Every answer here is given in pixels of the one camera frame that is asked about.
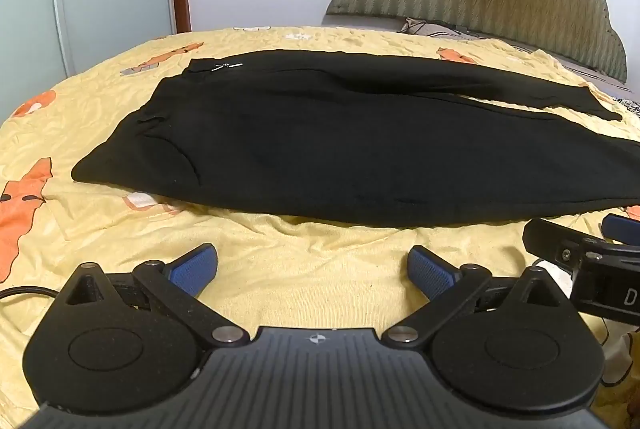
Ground black pants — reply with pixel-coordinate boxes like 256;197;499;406
71;50;640;228

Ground black cable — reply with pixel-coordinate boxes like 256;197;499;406
0;285;63;306

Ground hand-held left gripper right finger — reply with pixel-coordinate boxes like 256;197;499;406
381;245;567;352

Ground grey printed pillow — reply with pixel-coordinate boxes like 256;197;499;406
399;16;506;43

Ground zebra striped cloth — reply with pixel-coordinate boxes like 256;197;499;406
611;95;640;119

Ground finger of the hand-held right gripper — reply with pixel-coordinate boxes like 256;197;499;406
601;212;640;243
522;218;640;271

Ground yellow printed blanket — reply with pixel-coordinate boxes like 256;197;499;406
0;25;640;429

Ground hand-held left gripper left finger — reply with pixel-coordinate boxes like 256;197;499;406
59;243;250;350

